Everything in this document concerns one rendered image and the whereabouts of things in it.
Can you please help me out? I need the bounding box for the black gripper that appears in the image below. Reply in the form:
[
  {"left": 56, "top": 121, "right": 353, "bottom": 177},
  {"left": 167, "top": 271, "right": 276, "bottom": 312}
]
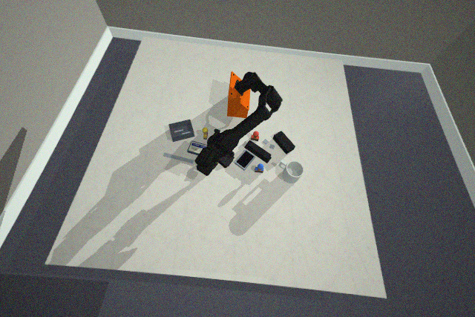
[{"left": 197, "top": 157, "right": 217, "bottom": 176}]

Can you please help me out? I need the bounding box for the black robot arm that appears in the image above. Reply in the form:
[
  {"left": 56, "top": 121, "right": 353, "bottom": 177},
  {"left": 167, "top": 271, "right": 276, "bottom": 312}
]
[{"left": 195, "top": 72, "right": 283, "bottom": 169}]

